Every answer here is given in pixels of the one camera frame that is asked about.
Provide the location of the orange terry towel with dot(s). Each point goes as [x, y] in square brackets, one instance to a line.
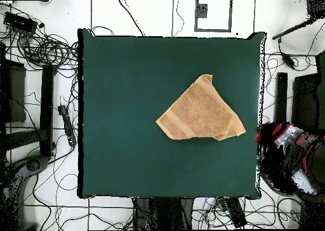
[200, 114]

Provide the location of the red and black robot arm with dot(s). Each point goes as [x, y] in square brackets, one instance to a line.
[292, 162]

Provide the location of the black stand bar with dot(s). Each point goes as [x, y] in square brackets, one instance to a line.
[281, 99]
[47, 109]

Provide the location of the dark box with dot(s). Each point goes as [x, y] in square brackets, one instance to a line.
[304, 104]
[15, 94]

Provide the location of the black power adapter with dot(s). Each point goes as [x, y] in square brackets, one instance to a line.
[288, 59]

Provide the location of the black power strip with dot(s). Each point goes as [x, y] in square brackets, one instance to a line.
[67, 124]
[236, 213]

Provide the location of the black tripod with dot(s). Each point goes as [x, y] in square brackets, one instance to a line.
[316, 7]

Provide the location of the dark green tablecloth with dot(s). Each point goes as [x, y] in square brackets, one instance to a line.
[127, 114]

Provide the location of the grey stand base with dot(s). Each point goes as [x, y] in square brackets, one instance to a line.
[33, 163]

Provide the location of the grey square frame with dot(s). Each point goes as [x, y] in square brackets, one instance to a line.
[213, 30]

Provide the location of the black network switch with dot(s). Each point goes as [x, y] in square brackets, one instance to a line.
[20, 22]

